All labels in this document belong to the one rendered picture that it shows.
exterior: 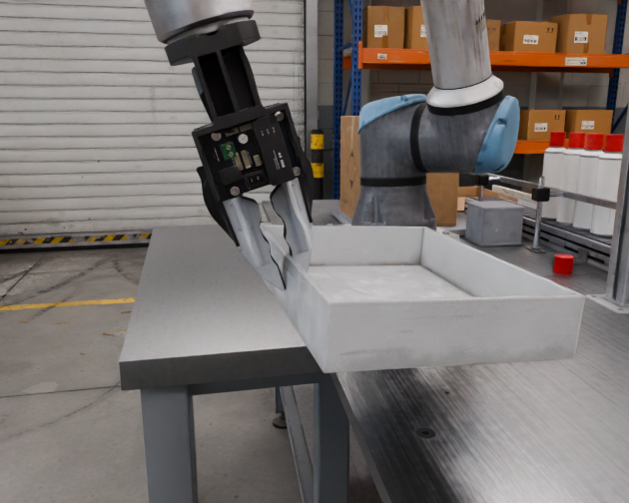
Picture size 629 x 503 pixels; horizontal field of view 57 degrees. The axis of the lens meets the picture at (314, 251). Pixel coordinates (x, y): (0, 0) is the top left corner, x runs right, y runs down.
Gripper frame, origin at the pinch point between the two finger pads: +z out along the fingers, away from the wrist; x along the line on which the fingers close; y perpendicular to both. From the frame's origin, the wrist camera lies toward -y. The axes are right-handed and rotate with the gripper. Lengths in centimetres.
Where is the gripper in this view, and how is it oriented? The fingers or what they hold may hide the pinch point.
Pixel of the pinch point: (286, 270)
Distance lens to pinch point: 51.1
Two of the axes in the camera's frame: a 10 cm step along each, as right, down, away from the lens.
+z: 2.8, 9.2, 2.7
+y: 1.6, 2.3, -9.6
